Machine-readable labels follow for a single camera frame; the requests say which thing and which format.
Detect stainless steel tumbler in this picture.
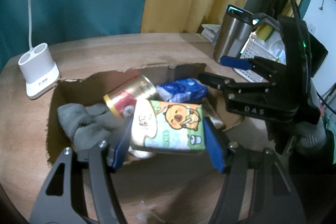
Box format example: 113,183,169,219
214,5,253,63

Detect red gold yellow-lid can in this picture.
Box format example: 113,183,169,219
103,75,157,120

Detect white lamp gooseneck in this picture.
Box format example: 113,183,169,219
27,0,33,51

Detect clear plastic bags pile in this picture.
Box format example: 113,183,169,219
264,31,286,65

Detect cartoon tissue pack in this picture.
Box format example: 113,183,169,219
130,100,206,153

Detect white small box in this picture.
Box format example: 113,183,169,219
201,24,220,46

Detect grey knitted socks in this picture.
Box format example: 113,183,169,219
57,103,122,150

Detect blue tissue pack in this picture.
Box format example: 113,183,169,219
156,78,209,103

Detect clear plastic bag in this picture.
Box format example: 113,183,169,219
136,200,168,224

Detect white desk lamp base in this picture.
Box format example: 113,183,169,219
18,43,60,100

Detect brown cardboard box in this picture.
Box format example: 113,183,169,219
45,63,245,167

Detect white perforated basket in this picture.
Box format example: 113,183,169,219
234,32,279,83

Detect yellow sponge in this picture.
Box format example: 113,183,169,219
256,23,274,41

